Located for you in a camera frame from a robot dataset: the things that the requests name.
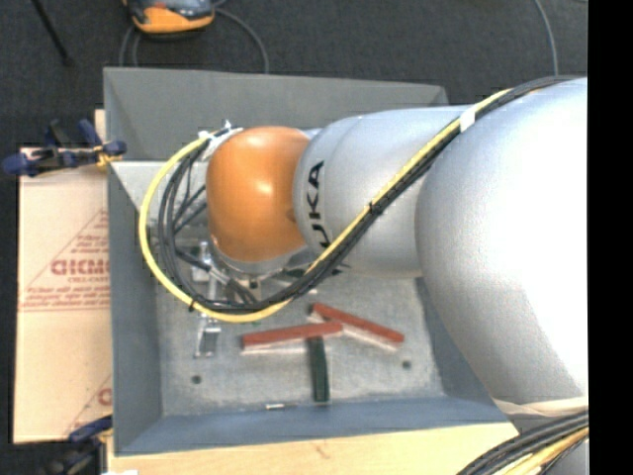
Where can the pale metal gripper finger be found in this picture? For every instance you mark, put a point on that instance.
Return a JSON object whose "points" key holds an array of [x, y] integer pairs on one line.
{"points": [[212, 340], [201, 339]]}

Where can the red-brown flat block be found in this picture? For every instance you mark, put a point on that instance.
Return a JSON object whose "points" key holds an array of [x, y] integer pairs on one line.
{"points": [[368, 328], [287, 335]]}

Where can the grey metal bin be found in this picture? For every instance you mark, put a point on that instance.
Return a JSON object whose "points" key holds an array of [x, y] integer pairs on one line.
{"points": [[133, 290]]}

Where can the dark green flat block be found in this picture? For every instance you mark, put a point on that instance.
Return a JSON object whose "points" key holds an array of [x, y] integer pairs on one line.
{"points": [[320, 374]]}

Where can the brown cardboard board, red print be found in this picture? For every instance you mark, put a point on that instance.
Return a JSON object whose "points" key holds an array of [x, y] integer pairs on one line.
{"points": [[59, 225]]}

